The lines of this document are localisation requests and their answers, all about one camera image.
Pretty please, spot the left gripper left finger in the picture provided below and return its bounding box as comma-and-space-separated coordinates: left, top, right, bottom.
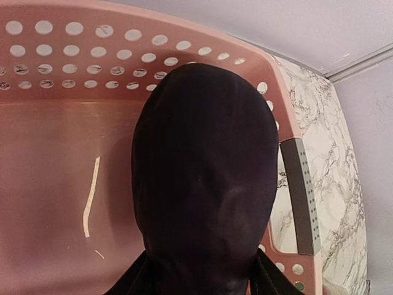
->
106, 251, 154, 295

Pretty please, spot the purple fake eggplant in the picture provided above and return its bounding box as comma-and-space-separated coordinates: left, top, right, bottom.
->
131, 63, 279, 294

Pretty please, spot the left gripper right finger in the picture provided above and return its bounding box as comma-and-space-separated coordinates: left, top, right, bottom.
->
249, 248, 294, 295

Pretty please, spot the pink perforated plastic basket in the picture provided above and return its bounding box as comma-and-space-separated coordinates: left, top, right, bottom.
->
1, 1, 324, 294

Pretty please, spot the right aluminium frame post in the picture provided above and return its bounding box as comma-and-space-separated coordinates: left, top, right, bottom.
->
324, 43, 392, 83

